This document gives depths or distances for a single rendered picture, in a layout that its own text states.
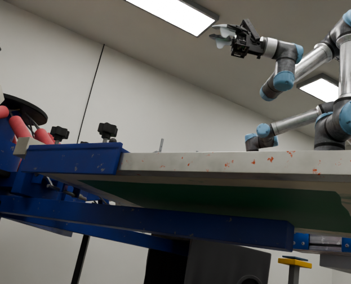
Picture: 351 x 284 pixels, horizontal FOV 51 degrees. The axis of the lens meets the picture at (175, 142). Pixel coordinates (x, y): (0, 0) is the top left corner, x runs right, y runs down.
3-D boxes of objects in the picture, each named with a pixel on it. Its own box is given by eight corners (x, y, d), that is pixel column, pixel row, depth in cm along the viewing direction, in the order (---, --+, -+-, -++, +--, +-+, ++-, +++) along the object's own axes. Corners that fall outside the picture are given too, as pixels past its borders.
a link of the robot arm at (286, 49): (303, 60, 138) (305, 41, 141) (276, 53, 137) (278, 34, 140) (294, 70, 146) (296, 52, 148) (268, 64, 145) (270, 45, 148)
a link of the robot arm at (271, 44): (277, 35, 141) (269, 48, 148) (266, 32, 141) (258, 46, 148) (276, 49, 138) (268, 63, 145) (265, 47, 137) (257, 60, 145)
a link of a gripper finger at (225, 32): (213, 30, 135) (236, 39, 137) (215, 18, 137) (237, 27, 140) (210, 36, 137) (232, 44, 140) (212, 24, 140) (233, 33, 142)
